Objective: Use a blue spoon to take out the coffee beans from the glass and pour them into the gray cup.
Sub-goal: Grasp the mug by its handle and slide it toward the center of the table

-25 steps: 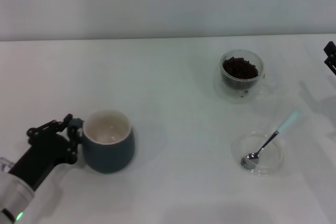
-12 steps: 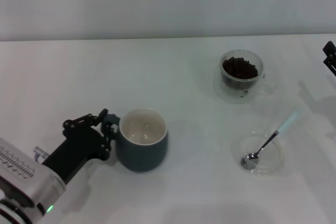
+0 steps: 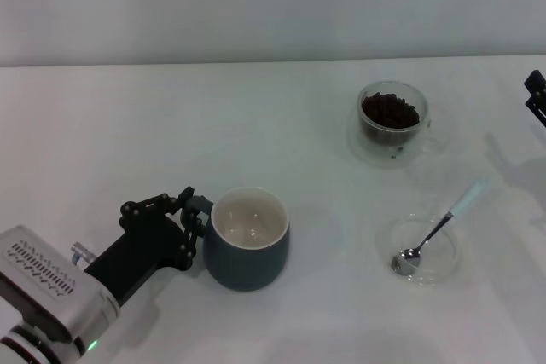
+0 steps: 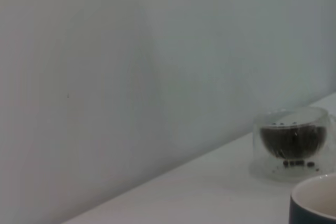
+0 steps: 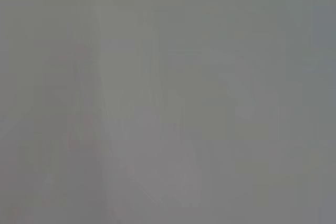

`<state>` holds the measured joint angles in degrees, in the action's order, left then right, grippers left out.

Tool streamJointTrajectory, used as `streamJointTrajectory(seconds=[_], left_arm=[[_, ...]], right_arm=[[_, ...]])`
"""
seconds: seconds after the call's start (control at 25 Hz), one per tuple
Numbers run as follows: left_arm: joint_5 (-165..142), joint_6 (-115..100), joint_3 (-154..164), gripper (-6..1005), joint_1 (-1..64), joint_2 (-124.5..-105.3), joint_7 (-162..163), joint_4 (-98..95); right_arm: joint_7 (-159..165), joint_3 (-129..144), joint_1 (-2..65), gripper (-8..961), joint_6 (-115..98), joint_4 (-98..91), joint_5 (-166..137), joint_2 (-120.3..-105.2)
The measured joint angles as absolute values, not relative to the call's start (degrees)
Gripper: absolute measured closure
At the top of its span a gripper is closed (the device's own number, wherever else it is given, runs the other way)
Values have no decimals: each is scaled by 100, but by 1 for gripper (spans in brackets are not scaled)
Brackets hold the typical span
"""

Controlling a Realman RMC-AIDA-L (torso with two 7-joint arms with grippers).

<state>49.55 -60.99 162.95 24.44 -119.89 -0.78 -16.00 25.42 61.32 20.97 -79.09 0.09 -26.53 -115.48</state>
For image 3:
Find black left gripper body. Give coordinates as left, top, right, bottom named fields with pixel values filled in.
left=83, top=214, right=189, bottom=308

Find dark grey ceramic mug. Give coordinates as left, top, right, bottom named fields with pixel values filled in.
left=189, top=186, right=291, bottom=292

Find blue-handled metal spoon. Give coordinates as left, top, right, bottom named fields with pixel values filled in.
left=391, top=176, right=490, bottom=276

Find coffee beans in glass cup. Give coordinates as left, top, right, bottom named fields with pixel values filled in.
left=360, top=91, right=422, bottom=147

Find silver vented wrist box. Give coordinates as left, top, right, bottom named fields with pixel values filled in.
left=0, top=224, right=119, bottom=342

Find clear glass saucer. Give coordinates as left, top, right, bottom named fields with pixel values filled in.
left=375, top=210, right=464, bottom=288

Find clear double-wall glass cup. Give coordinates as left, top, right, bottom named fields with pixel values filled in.
left=347, top=79, right=451, bottom=169

